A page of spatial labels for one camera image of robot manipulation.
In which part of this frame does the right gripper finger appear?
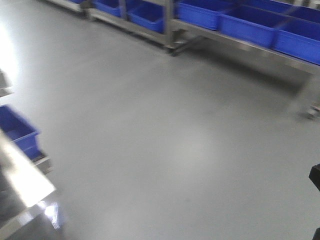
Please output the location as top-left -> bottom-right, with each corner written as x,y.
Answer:
308,164 -> 320,191

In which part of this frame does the long steel bin rack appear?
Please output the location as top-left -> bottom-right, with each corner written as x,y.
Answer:
51,0 -> 320,119

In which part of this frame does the blue bin on rack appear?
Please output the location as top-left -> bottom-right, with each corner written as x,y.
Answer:
128,2 -> 165,34

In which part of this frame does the blue bin under table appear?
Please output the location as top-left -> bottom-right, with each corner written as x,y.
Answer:
0,105 -> 41,160

